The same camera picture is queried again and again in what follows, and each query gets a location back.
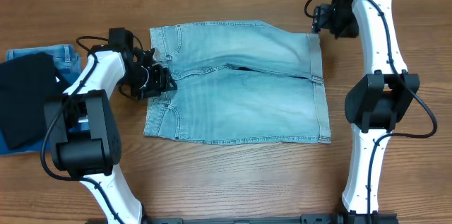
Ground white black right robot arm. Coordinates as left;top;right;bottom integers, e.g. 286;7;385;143
310;0;420;218

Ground folded blue jeans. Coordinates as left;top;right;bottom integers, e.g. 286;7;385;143
6;44;81;74

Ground light blue denim shorts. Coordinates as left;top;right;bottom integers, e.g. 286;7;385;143
143;20;331;145

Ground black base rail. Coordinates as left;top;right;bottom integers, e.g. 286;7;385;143
141;212;399;224

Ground black folded garment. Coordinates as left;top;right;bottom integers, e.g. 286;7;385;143
1;52;69;150

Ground dark blue folded garment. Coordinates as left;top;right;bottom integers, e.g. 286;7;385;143
0;71;84;156

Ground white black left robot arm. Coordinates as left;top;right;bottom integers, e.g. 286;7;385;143
40;28;177;223

